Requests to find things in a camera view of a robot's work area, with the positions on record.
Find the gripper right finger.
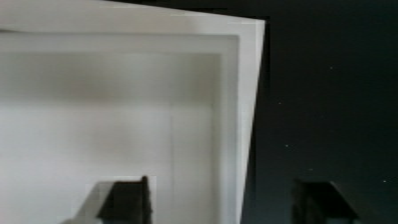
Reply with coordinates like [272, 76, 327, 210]
[291, 180, 361, 224]

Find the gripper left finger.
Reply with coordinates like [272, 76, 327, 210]
[96, 177, 153, 224]

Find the white drawer cabinet frame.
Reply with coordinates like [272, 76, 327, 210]
[0, 0, 266, 224]

